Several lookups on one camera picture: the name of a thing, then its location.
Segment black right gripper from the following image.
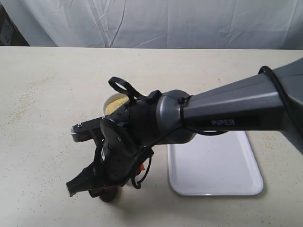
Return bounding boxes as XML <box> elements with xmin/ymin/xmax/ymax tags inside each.
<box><xmin>66</xmin><ymin>91</ymin><xmax>161</xmax><ymax>198</ymax></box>

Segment brown wooden spoon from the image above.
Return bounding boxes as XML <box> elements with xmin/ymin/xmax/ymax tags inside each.
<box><xmin>98</xmin><ymin>186</ymin><xmax>119</xmax><ymax>203</ymax></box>

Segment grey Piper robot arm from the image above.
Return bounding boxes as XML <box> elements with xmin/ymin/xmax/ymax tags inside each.
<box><xmin>66</xmin><ymin>59</ymin><xmax>303</xmax><ymax>202</ymax></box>

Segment yellow crumbly grain mixture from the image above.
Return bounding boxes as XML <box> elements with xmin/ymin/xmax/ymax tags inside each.
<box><xmin>104</xmin><ymin>96</ymin><xmax>129</xmax><ymax>115</ymax></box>

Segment white ceramic bowl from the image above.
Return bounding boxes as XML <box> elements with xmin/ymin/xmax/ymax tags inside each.
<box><xmin>102</xmin><ymin>93</ymin><xmax>129</xmax><ymax>115</ymax></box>

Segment white rectangular plastic tray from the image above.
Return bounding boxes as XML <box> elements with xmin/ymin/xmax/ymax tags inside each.
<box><xmin>168</xmin><ymin>131</ymin><xmax>263</xmax><ymax>196</ymax></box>

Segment white backdrop cloth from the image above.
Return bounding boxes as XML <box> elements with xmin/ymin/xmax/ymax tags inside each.
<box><xmin>1</xmin><ymin>0</ymin><xmax>303</xmax><ymax>49</ymax></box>

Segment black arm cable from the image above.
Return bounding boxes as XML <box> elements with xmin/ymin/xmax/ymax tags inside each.
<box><xmin>107</xmin><ymin>65</ymin><xmax>291</xmax><ymax>190</ymax></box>

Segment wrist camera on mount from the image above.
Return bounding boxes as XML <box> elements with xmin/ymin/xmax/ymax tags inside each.
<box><xmin>70</xmin><ymin>115</ymin><xmax>128</xmax><ymax>143</ymax></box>

